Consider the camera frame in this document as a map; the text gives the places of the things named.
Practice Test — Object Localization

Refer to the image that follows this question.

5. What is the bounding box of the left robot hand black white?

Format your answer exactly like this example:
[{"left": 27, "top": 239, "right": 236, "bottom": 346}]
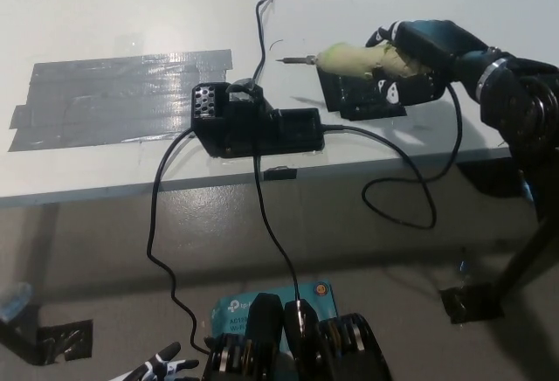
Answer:
[{"left": 126, "top": 340, "right": 201, "bottom": 381}]

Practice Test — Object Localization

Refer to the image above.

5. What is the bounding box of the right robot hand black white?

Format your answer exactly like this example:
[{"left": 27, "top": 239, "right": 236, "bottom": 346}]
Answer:
[{"left": 364, "top": 18, "right": 499, "bottom": 107}]

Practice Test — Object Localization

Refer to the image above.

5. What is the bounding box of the soldering iron tape-wrapped handle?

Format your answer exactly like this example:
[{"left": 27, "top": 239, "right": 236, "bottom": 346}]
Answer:
[{"left": 274, "top": 42, "right": 431, "bottom": 81}]

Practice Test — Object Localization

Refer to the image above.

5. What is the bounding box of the black soldering iron cable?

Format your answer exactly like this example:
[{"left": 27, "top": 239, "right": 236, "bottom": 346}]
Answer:
[{"left": 321, "top": 83, "right": 464, "bottom": 230}]

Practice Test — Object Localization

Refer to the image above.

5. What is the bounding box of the black robot torso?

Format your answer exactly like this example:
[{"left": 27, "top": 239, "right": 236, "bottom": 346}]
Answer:
[{"left": 201, "top": 292, "right": 392, "bottom": 381}]

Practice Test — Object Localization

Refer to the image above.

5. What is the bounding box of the black soldering station base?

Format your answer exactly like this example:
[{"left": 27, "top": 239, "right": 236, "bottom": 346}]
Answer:
[{"left": 190, "top": 77, "right": 325, "bottom": 159}]

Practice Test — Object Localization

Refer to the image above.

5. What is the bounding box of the teal router box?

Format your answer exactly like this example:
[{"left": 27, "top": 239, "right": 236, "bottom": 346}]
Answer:
[{"left": 211, "top": 281, "right": 342, "bottom": 347}]

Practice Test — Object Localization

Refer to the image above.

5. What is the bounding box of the black square printed tray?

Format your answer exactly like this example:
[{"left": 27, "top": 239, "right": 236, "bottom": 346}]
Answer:
[{"left": 316, "top": 66, "right": 408, "bottom": 122}]

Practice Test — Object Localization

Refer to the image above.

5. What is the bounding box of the clear blue plastic bottle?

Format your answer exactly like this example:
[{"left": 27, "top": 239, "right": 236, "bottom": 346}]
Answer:
[{"left": 0, "top": 282, "right": 34, "bottom": 323}]

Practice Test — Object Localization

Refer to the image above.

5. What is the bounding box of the small black tape strip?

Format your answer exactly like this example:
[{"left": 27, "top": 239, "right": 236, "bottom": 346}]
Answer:
[{"left": 263, "top": 166, "right": 297, "bottom": 182}]

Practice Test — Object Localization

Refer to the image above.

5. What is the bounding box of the black under-table bracket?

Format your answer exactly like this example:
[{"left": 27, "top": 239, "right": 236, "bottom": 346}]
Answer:
[{"left": 458, "top": 162, "right": 532, "bottom": 198}]

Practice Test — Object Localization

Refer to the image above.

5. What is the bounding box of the black power cable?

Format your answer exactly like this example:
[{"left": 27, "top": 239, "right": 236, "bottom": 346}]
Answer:
[{"left": 147, "top": 129, "right": 213, "bottom": 354}]

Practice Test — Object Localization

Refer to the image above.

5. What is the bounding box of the black cable with bare end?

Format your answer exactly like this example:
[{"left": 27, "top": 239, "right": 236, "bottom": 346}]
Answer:
[{"left": 252, "top": 0, "right": 302, "bottom": 308}]

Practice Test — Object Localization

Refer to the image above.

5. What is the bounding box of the grey duct tape patch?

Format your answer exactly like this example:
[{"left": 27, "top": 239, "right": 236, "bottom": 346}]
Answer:
[{"left": 7, "top": 50, "right": 233, "bottom": 153}]

